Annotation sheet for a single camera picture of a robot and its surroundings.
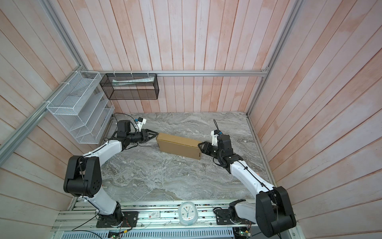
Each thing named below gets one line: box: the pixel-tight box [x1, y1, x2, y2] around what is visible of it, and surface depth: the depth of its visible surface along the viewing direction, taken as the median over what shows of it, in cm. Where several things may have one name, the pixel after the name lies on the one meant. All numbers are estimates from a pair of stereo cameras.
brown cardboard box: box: [155, 132, 203, 160], surface depth 86 cm
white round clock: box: [178, 201, 199, 226], surface depth 75 cm
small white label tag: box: [148, 210, 161, 219], surface depth 76 cm
